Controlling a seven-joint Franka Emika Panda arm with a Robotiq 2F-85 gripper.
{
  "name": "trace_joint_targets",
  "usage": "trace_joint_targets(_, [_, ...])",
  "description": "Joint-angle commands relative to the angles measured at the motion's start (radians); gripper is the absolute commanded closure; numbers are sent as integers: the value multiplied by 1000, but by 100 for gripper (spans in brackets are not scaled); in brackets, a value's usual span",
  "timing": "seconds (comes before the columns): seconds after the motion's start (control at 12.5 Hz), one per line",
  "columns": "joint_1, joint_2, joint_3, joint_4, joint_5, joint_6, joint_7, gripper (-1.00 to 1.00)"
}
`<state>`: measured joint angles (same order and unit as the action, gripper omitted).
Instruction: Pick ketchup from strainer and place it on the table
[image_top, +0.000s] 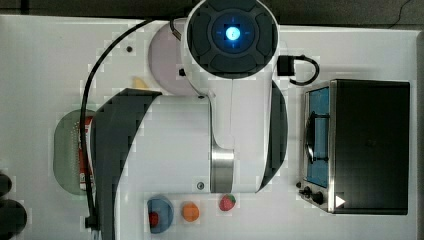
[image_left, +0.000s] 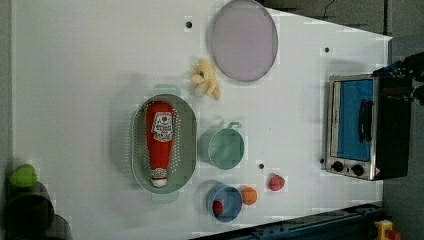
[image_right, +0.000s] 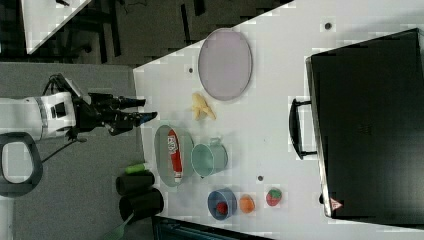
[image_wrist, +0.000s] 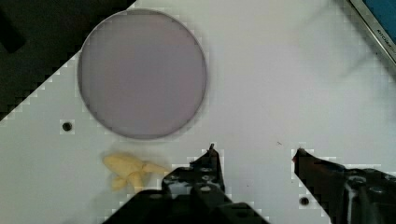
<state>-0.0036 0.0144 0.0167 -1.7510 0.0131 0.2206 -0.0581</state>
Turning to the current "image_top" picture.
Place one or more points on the green oval strainer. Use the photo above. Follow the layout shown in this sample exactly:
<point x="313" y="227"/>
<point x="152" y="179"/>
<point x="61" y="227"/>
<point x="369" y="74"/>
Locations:
<point x="66" y="160"/>

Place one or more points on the black cylinder near edge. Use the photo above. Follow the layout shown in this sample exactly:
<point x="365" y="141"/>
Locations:
<point x="5" y="184"/>

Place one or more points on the red strawberry toy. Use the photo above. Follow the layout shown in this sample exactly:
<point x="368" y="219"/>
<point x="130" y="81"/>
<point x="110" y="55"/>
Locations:
<point x="227" y="202"/>

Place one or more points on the red ketchup bottle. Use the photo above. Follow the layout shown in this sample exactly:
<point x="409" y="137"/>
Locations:
<point x="82" y="167"/>

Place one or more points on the black toaster oven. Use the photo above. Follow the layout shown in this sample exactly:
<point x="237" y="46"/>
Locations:
<point x="356" y="147"/>

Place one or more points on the blue bowl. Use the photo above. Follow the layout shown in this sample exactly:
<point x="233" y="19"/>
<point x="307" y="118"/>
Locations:
<point x="164" y="208"/>

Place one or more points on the small red toy fruit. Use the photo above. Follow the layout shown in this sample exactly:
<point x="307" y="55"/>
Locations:
<point x="153" y="219"/>

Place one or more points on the orange toy fruit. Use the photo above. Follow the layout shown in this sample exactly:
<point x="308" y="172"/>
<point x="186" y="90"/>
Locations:
<point x="190" y="212"/>

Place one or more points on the lilac round plate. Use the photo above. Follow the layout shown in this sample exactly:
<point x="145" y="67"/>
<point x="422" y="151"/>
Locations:
<point x="164" y="59"/>

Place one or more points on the yellow banana toy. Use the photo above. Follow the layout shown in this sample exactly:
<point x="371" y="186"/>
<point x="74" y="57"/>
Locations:
<point x="139" y="83"/>

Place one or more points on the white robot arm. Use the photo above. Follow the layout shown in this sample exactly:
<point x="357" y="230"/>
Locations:
<point x="229" y="135"/>

